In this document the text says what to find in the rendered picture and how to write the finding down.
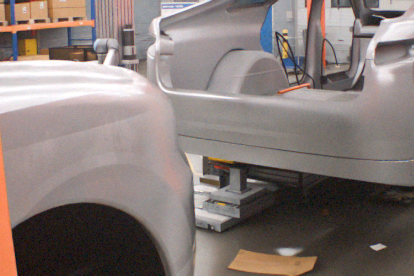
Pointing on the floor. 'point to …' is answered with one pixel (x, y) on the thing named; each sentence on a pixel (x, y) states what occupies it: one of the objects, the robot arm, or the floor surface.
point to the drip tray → (393, 194)
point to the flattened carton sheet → (271, 263)
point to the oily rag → (394, 196)
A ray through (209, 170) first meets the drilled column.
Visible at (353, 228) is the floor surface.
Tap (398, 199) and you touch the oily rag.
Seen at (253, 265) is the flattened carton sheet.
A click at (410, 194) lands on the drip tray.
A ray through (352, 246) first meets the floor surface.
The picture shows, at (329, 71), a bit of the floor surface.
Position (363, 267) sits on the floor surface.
